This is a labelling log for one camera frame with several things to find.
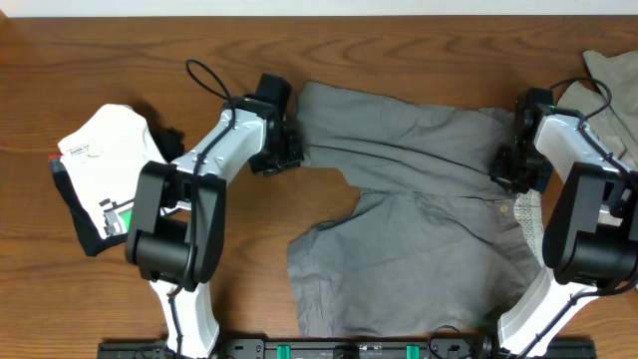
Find grey shorts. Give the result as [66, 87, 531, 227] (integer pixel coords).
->
[287, 82, 540, 338]

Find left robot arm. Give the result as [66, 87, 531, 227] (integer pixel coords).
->
[126, 74, 303, 358]

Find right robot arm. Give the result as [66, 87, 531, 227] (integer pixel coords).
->
[482, 88, 637, 358]

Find beige khaki garment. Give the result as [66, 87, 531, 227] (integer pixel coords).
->
[583, 50, 638, 171]

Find folded black garment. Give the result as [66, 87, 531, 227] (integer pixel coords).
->
[49, 128, 185, 256]

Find folded white printed t-shirt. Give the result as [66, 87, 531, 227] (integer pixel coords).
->
[58, 104, 165, 240]

